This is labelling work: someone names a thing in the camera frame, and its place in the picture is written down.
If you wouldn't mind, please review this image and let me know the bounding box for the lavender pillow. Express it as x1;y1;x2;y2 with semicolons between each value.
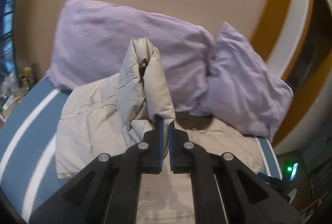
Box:
47;0;214;114
198;22;294;141

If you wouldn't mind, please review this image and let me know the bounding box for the beige puffer jacket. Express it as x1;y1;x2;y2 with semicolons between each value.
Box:
55;37;266;224

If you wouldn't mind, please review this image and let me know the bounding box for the blue white striped bedsheet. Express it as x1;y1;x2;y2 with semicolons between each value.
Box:
1;78;282;223

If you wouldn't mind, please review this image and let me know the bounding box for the lavender pillow right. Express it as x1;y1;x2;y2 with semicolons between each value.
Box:
198;22;294;141

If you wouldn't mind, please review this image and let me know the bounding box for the lavender pillow left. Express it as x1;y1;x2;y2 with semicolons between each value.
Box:
47;0;214;114

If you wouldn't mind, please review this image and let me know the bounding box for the dark glass wardrobe door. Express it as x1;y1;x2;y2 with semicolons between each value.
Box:
282;0;331;93

